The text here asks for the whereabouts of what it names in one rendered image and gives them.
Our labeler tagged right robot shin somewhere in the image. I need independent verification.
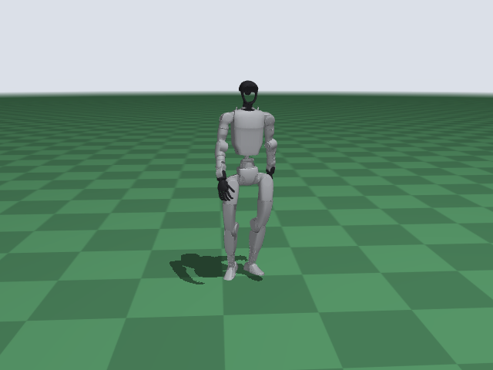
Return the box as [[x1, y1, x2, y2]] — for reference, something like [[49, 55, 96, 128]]
[[224, 229, 237, 269]]

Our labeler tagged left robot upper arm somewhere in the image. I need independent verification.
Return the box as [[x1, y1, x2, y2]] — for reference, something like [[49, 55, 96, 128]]
[[263, 112, 277, 150]]

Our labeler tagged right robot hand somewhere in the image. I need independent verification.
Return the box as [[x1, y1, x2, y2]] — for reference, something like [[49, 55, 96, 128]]
[[217, 170, 235, 201]]

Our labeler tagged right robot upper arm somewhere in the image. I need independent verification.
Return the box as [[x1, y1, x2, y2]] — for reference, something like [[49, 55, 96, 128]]
[[217, 112, 234, 152]]

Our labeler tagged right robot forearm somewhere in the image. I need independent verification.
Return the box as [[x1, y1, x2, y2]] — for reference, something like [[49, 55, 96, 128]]
[[215, 141, 226, 178]]

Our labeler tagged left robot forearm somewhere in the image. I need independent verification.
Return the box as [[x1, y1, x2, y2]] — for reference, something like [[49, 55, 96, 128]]
[[266, 147, 277, 171]]

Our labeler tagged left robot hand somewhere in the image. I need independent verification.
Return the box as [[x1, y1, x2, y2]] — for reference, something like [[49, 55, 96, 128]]
[[266, 166, 275, 179]]

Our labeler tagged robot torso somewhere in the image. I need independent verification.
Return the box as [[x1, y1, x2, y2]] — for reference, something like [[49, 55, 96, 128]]
[[230, 107, 265, 186]]

